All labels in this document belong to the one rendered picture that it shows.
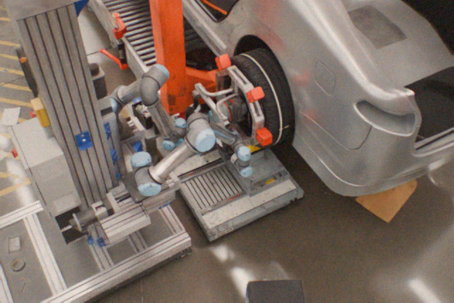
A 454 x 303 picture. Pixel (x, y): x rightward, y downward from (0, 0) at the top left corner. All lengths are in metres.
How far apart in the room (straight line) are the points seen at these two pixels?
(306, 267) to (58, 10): 2.41
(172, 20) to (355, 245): 2.07
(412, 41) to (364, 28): 0.36
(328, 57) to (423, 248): 1.87
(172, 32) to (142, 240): 1.41
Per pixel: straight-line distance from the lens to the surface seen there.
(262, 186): 3.78
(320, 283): 3.62
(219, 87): 3.49
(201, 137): 2.56
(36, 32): 2.27
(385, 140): 2.62
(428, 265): 3.91
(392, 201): 4.12
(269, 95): 3.09
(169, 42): 3.32
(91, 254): 3.51
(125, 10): 5.39
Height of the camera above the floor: 3.21
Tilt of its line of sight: 48 degrees down
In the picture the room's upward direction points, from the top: 1 degrees clockwise
